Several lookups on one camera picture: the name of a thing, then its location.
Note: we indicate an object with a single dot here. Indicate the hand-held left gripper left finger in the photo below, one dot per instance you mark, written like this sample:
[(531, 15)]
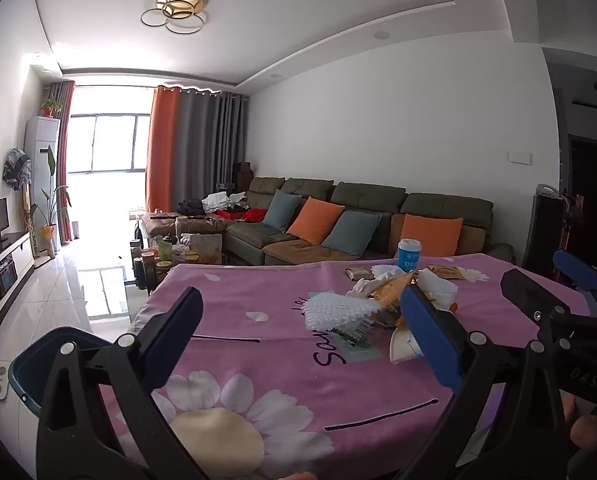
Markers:
[(171, 345)]

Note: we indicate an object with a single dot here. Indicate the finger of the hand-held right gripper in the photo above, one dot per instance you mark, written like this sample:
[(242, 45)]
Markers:
[(528, 295), (575, 267)]

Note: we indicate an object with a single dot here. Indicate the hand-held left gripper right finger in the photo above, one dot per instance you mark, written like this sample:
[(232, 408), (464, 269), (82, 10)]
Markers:
[(433, 340)]

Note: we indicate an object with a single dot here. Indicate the white paper cup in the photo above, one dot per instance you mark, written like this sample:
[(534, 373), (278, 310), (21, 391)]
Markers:
[(403, 347)]

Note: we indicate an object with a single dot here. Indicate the orange peel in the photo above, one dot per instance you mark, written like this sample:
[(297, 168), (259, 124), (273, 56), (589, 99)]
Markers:
[(453, 307)]

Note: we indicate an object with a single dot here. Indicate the gold wrapper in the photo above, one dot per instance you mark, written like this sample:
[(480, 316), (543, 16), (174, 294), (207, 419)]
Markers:
[(386, 291)]

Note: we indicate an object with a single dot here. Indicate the clear green wrapper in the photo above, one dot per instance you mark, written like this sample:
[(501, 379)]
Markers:
[(351, 335)]

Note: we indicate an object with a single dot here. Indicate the white foam fruit net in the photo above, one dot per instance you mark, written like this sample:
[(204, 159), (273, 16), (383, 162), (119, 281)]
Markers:
[(386, 271), (336, 310)]

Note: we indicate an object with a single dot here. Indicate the dark teal trash bin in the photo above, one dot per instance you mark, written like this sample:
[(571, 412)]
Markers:
[(31, 365)]

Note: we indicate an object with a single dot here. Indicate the person's right hand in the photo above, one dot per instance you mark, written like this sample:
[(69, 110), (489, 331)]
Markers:
[(595, 432)]

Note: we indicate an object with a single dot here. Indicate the dark tall case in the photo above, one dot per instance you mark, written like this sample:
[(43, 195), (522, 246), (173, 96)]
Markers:
[(543, 230)]

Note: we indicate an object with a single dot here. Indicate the flat gold snack packet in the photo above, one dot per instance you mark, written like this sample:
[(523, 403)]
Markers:
[(442, 271)]

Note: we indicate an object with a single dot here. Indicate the dark glass coffee table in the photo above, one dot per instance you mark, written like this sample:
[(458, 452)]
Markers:
[(138, 280)]

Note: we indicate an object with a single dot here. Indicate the dark wooden door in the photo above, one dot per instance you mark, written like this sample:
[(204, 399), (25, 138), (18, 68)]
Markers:
[(584, 195)]

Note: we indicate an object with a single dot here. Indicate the group of glass jars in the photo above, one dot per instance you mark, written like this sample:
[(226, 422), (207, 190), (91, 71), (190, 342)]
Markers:
[(151, 260)]

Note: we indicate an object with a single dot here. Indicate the blue cup with white lid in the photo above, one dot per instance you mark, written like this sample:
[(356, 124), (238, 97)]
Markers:
[(409, 256)]

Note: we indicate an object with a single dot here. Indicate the pink floral blanket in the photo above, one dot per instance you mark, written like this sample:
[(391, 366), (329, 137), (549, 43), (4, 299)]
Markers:
[(258, 300)]

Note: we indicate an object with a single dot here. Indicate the brown biscuit packet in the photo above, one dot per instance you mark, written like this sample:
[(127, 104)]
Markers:
[(357, 273)]

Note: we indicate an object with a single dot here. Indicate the beige snack bag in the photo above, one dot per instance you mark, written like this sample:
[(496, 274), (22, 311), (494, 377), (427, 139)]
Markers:
[(207, 248)]

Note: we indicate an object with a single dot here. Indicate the orange pillow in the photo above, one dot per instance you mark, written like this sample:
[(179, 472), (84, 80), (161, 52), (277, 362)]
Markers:
[(314, 220), (432, 236)]

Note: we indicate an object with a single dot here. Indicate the blue pillow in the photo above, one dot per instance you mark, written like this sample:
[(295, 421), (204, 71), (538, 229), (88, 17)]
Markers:
[(351, 232), (281, 210)]

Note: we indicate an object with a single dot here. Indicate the black clothes pile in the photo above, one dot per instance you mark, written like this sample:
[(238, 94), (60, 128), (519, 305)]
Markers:
[(191, 207)]

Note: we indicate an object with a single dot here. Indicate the white clothes pile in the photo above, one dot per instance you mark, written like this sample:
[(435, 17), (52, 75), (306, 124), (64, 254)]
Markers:
[(221, 201)]

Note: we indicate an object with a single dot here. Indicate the red cloth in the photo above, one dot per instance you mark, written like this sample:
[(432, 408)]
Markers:
[(253, 216)]

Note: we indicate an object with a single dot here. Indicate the green sofa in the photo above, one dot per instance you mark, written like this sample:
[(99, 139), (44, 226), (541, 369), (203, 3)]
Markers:
[(368, 195)]

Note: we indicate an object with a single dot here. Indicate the white TV cabinet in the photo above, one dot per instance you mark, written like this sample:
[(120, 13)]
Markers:
[(6, 270)]

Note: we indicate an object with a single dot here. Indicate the tall leafy plant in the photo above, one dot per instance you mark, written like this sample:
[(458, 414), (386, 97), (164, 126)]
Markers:
[(51, 205)]

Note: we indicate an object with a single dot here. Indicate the brown cardboard box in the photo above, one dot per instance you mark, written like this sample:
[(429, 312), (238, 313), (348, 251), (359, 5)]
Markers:
[(242, 175)]

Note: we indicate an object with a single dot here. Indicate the orange curtain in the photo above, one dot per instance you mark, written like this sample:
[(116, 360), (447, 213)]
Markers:
[(161, 150)]

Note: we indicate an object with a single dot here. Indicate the large window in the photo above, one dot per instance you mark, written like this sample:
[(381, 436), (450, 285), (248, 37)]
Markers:
[(111, 142)]

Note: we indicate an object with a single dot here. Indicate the striped grey red curtain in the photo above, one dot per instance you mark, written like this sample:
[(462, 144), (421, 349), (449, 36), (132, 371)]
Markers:
[(64, 160)]

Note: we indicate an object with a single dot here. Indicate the white standing air conditioner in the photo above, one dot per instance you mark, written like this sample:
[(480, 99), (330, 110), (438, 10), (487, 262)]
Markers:
[(41, 160)]

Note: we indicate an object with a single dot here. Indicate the covered standing fan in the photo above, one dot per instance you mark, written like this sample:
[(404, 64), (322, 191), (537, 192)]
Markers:
[(16, 167)]

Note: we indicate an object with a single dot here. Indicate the small potted plant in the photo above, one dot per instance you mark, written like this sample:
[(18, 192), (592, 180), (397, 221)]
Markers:
[(51, 107)]

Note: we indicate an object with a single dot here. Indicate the white wall plate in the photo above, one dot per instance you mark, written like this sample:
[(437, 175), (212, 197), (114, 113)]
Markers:
[(520, 157)]

